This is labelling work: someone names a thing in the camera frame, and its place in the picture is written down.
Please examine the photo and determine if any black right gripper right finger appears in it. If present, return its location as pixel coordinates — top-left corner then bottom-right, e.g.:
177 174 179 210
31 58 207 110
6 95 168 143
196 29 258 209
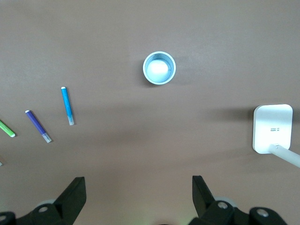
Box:
189 175 290 225

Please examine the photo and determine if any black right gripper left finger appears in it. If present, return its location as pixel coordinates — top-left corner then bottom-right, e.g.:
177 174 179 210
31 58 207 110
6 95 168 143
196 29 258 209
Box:
0 177 87 225

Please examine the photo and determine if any blue marker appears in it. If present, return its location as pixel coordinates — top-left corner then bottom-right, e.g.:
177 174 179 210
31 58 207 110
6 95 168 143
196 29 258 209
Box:
60 86 75 126

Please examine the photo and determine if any purple marker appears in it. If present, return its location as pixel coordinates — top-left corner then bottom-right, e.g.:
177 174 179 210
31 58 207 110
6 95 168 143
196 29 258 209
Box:
24 109 52 143

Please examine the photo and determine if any green marker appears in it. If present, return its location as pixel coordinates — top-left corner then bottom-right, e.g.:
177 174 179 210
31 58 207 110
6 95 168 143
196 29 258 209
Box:
0 119 16 138

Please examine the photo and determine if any white lamp stand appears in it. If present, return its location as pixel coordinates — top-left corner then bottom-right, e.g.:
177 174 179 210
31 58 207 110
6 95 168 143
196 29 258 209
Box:
252 104 300 168

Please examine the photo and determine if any light blue mesh cup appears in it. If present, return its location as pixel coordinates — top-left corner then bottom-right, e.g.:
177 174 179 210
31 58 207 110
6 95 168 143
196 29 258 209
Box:
142 51 177 85

